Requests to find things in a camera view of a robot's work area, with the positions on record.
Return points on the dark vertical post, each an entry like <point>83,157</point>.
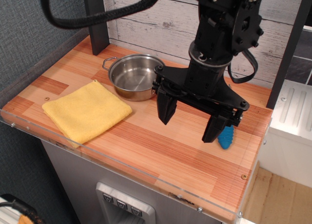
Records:
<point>289,52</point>
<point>98,29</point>

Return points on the white toy sink unit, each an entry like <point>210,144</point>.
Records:
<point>287,146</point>

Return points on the yellow cloth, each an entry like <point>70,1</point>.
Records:
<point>86,113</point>

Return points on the dark vertical post right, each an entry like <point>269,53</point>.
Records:
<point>289,52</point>

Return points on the stainless steel pot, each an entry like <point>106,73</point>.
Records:
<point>133,75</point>

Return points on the dark vertical post left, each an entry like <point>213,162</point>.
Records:
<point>98,29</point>

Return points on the black orange object bottom left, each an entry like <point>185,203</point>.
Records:
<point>15,211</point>

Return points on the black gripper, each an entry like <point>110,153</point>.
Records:
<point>202,86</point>

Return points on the grey control panel with buttons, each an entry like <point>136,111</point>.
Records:
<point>120,208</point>

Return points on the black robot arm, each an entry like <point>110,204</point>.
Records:
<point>226,28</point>

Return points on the blue handled fork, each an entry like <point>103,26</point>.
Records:
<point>225,139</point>

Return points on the clear acrylic table guard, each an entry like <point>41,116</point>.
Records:
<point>169,159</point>

